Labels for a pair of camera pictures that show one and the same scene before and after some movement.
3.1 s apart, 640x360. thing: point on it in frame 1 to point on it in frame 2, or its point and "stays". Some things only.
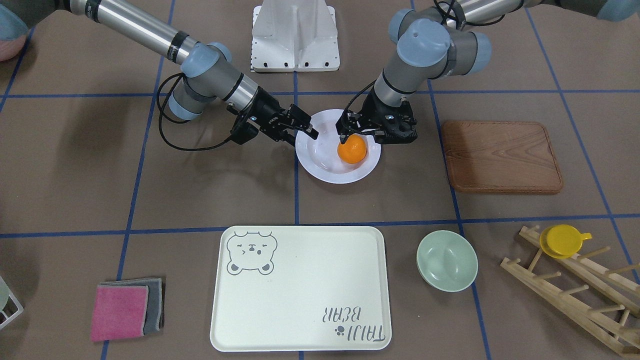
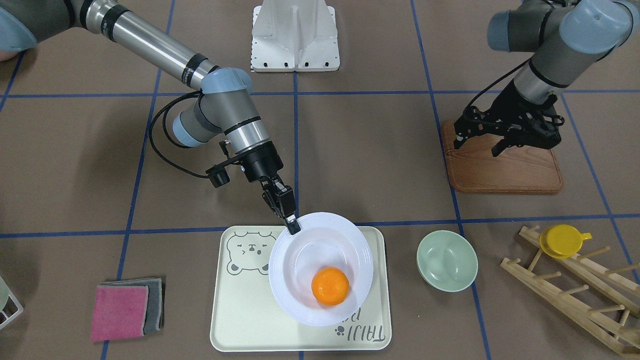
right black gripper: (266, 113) to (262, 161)
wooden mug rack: (626, 295) stays
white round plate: (319, 157) to (325, 240)
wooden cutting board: (501, 157) stays
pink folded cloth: (119, 312) stays
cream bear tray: (293, 288) stays
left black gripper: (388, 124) to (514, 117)
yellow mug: (562, 241) stays
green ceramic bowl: (447, 260) stays
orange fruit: (354, 149) to (330, 286)
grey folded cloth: (155, 317) stays
